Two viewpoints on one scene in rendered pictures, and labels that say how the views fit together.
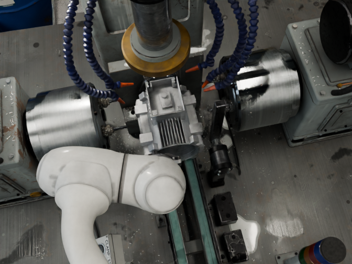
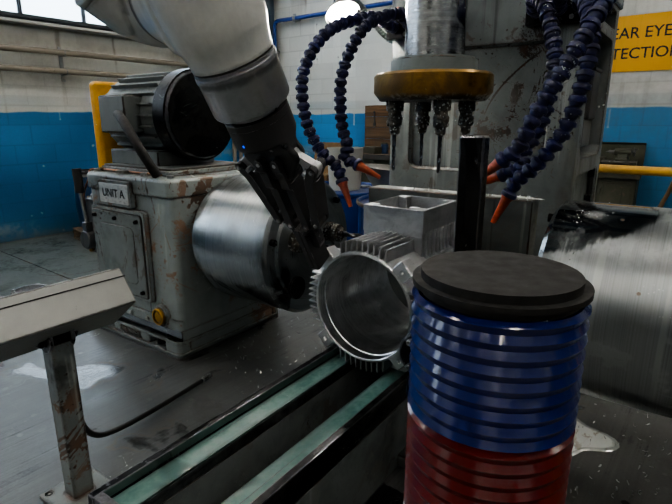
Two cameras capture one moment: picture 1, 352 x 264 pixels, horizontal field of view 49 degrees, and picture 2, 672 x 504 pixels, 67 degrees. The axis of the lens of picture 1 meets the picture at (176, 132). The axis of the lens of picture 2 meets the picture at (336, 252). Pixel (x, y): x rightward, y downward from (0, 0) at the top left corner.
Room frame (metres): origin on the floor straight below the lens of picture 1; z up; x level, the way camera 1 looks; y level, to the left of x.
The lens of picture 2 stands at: (-0.07, -0.42, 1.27)
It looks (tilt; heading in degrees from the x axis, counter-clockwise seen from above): 15 degrees down; 44
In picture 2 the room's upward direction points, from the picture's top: straight up
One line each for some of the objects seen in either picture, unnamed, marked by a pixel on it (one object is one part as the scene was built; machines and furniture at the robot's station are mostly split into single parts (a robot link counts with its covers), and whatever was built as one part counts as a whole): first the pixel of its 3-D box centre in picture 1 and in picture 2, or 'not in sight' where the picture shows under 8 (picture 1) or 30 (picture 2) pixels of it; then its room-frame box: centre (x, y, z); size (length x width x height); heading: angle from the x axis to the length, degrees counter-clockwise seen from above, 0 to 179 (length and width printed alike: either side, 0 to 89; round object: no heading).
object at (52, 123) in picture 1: (56, 129); (254, 236); (0.53, 0.38, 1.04); 0.37 x 0.25 x 0.25; 98
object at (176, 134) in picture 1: (168, 125); (396, 289); (0.52, 0.02, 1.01); 0.20 x 0.19 x 0.19; 8
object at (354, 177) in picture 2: not in sight; (343, 168); (2.11, 1.61, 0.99); 0.24 x 0.22 x 0.24; 96
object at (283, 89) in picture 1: (263, 87); (653, 308); (0.63, -0.30, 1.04); 0.41 x 0.25 x 0.25; 98
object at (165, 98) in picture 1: (165, 101); (411, 225); (0.56, 0.03, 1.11); 0.12 x 0.11 x 0.07; 8
